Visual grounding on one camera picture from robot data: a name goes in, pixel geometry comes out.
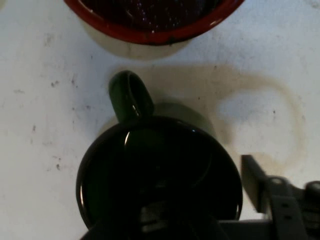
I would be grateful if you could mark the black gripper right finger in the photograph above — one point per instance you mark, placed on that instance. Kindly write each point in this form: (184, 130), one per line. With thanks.
(275, 190)

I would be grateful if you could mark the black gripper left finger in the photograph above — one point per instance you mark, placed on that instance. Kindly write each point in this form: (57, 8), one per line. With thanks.
(151, 215)

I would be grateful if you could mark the green mug white lettering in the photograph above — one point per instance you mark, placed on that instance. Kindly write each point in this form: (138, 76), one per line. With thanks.
(150, 162)

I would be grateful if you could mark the red mug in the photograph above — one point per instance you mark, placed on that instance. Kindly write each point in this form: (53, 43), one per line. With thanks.
(150, 37)

